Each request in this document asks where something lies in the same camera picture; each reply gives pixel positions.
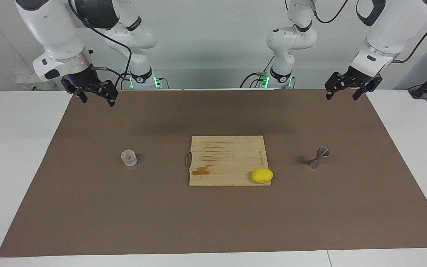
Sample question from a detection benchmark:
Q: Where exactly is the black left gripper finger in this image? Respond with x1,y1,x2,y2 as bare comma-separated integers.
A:
352,74,383,101
324,71,351,102

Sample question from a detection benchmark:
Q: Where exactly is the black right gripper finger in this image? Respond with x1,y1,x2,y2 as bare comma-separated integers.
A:
94,79,120,108
64,85,88,104

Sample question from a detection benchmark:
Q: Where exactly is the clear glass cup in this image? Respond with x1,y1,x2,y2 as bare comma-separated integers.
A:
120,149,138,167

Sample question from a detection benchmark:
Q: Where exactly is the metal jigger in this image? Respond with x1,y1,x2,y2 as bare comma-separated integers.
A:
307,146,330,170

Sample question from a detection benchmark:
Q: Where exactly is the white power strip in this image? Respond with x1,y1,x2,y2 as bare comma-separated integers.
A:
15,72,55,90

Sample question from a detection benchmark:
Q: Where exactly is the yellow lemon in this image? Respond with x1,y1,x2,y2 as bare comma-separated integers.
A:
251,168,274,184

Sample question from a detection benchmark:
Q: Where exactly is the brown table mat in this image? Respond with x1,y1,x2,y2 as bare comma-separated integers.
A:
0,89,427,257

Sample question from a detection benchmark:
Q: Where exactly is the wooden cutting board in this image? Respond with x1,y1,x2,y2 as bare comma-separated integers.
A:
186,135,272,187

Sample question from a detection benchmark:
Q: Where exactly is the black right base cable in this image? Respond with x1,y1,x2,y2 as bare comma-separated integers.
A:
114,72,130,89

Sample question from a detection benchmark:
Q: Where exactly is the black base cable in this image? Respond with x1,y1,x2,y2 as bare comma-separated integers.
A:
240,56,275,89
114,72,130,89

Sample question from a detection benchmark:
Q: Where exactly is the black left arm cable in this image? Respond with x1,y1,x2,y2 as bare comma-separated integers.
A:
310,0,427,63

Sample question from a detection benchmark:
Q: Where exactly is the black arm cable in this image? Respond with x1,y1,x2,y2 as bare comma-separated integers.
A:
68,0,132,89
310,0,427,63

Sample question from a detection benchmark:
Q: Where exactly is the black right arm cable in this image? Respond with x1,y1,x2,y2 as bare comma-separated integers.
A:
68,0,132,89

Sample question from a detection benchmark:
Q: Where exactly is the black left base cable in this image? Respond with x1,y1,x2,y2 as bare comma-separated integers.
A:
240,56,275,89

